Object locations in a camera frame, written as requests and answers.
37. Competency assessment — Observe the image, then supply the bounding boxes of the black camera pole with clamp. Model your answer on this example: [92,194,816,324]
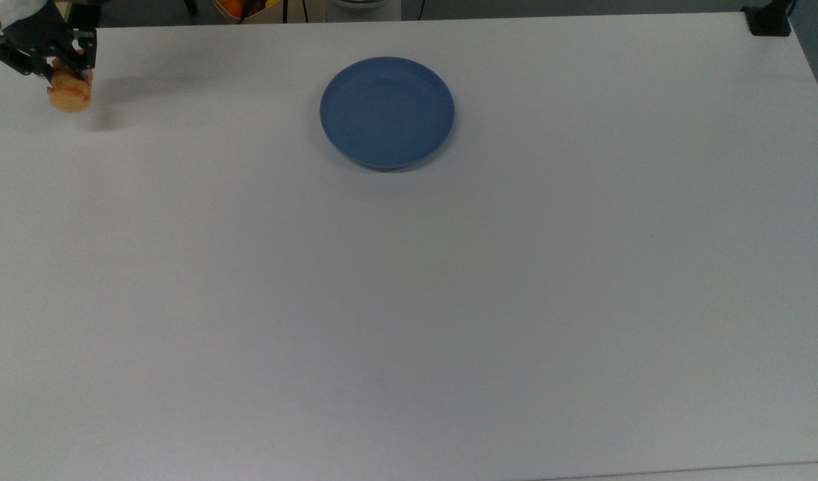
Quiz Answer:
[743,0,799,37]

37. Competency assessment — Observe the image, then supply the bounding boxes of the orange bread roll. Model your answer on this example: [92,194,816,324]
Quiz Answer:
[47,59,94,113]

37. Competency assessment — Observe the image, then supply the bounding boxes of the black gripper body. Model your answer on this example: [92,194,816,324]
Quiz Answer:
[8,3,72,57]

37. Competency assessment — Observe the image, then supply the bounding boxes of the basket with orange fruit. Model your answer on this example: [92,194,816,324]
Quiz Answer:
[214,0,283,22]

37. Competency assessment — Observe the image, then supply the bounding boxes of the blue round plate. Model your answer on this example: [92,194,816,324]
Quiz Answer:
[319,56,456,171]

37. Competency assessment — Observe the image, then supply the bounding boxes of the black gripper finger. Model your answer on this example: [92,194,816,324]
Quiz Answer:
[55,28,97,84]
[0,37,52,76]

